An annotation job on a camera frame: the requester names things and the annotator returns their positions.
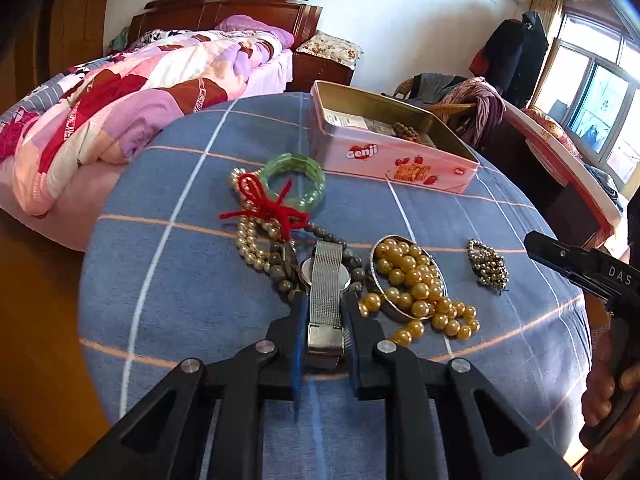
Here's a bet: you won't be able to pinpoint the green cloth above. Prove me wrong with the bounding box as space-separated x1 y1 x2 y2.
107 27 131 53

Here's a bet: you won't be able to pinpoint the white pearl necklace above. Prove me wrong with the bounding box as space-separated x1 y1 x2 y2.
229 166 283 273

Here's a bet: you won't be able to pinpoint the silver metal bangle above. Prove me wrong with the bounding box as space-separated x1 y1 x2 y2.
369 235 446 322

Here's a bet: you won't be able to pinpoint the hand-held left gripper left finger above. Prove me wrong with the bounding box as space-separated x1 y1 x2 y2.
65 294 307 480

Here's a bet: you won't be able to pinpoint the patchwork quilt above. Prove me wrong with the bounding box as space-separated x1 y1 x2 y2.
0 29 285 218

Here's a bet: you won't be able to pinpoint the floral cushion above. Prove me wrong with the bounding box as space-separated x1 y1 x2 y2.
295 30 364 66

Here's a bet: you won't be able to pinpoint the yellow curtain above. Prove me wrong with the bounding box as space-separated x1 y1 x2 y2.
530 0 601 41

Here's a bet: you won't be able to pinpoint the pink tin box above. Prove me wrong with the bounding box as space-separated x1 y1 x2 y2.
308 80 481 195

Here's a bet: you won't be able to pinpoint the hanging dark coats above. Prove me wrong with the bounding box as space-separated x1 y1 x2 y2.
469 10 550 108

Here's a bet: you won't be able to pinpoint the dark wooden desk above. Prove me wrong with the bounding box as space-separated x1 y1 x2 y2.
482 97 628 251

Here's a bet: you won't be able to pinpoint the wooden wardrobe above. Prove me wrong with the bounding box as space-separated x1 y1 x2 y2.
15 0 116 91

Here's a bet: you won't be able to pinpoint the grey bead bracelet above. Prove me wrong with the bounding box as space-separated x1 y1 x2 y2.
269 222 368 306

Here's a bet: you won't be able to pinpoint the floral desk cloth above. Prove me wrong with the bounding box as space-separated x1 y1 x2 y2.
520 106 583 158

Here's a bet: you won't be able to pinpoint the small metallic bead bracelet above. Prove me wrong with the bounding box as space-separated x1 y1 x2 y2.
467 239 510 291

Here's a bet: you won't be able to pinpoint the pink striped garment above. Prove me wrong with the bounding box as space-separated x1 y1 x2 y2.
440 77 508 148

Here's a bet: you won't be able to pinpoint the wooden nightstand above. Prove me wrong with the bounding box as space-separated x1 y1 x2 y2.
291 49 357 93

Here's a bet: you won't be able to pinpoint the window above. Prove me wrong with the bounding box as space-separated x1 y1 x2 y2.
530 10 640 186

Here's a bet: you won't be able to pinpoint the gold pearl necklace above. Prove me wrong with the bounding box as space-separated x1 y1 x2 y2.
359 238 481 347

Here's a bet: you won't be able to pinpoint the green jade bracelet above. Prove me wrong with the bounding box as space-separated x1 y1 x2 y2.
259 154 327 211

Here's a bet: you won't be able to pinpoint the grey garment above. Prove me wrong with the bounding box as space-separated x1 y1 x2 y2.
412 72 468 106

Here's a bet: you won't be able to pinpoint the wooden bed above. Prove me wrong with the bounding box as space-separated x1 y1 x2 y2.
0 0 323 253

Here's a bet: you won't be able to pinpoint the person's right hand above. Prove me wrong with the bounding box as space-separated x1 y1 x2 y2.
581 325 621 428

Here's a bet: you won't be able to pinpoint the silver mesh wristwatch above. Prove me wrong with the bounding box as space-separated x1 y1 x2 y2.
299 240 353 370

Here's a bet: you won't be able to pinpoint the white paper packets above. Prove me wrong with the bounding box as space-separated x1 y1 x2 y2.
320 110 436 148

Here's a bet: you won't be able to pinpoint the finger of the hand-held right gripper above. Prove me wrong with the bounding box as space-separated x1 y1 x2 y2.
524 231 593 281

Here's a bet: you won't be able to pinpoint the red cord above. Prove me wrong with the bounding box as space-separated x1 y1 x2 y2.
218 174 311 241

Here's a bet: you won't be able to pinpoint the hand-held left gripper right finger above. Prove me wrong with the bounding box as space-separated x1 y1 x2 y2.
342 296 581 480

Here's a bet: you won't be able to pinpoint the folded blue cloth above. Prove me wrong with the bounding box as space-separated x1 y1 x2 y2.
582 162 626 211

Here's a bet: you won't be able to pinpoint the purple pillow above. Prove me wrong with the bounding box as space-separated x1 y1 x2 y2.
215 14 295 48

